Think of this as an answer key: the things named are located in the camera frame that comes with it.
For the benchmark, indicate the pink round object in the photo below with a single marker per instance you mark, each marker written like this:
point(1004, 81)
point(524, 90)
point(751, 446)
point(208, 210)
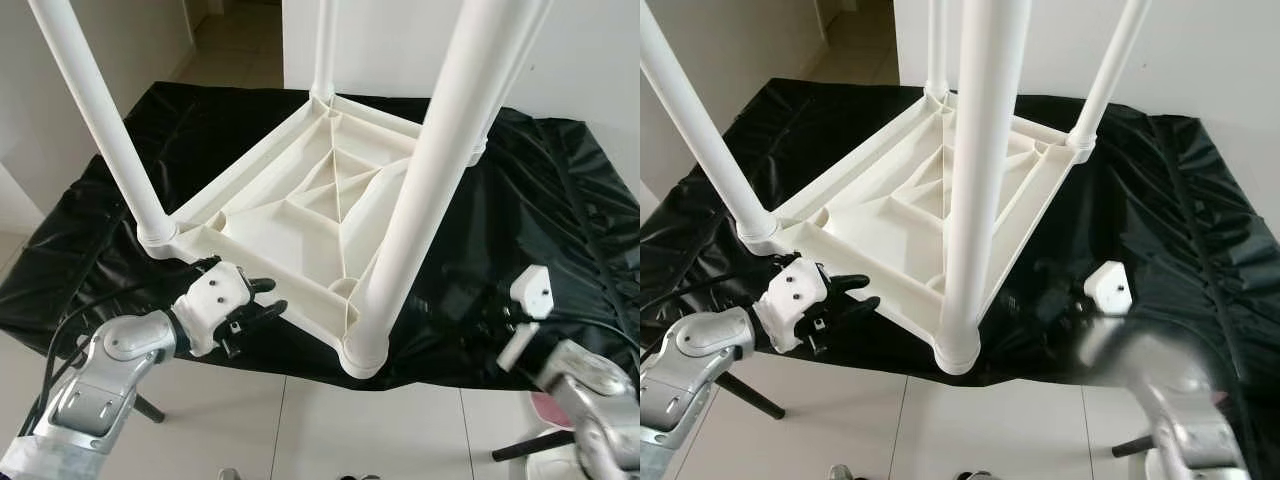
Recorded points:
point(1216, 398)
point(545, 405)

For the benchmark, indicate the white plastic object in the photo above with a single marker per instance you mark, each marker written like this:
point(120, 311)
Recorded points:
point(555, 468)

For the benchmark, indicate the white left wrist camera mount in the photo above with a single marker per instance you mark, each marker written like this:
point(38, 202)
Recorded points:
point(215, 300)
point(795, 295)

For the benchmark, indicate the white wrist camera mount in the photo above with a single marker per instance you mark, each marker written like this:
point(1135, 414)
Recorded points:
point(1108, 285)
point(215, 300)
point(795, 295)
point(532, 290)

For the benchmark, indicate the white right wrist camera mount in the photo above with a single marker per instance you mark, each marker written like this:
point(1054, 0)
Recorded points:
point(1108, 285)
point(532, 290)

